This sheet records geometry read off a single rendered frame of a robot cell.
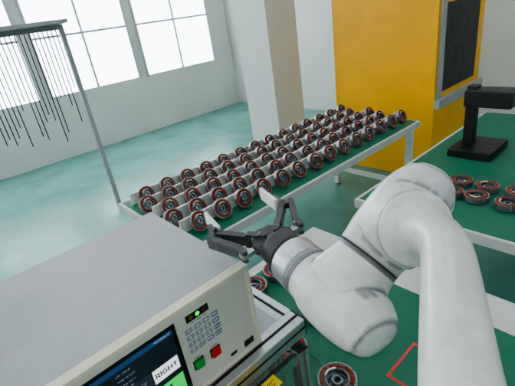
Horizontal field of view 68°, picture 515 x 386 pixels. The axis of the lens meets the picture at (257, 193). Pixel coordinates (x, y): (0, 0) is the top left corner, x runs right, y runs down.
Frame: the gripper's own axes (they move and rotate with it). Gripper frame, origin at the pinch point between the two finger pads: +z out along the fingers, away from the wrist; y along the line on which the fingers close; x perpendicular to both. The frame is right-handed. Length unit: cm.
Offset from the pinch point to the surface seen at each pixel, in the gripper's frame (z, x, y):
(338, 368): -11, -60, 16
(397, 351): -15, -64, 36
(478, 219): 14, -73, 121
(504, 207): 11, -71, 134
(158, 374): -18.4, -11.9, -27.4
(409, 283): 3, -68, 63
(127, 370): -18.7, -6.8, -31.1
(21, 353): -9.1, -2.3, -44.4
